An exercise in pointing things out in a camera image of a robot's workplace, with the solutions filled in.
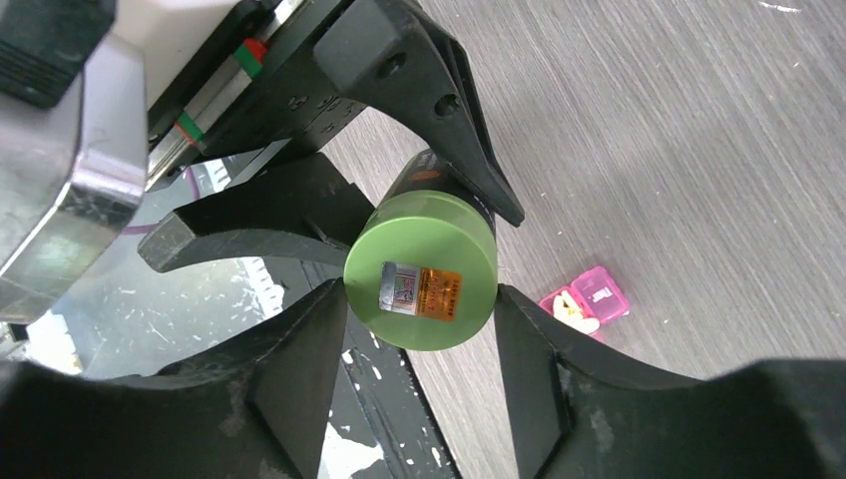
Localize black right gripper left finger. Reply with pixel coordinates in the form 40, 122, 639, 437
1, 279, 347, 478

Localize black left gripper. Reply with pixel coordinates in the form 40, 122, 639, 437
138, 0, 525, 272

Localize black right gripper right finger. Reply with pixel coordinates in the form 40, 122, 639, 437
495, 285, 845, 478

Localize green pill bottle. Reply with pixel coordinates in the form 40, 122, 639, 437
343, 150, 498, 351

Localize white pills in organizer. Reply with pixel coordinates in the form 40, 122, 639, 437
552, 290, 601, 335

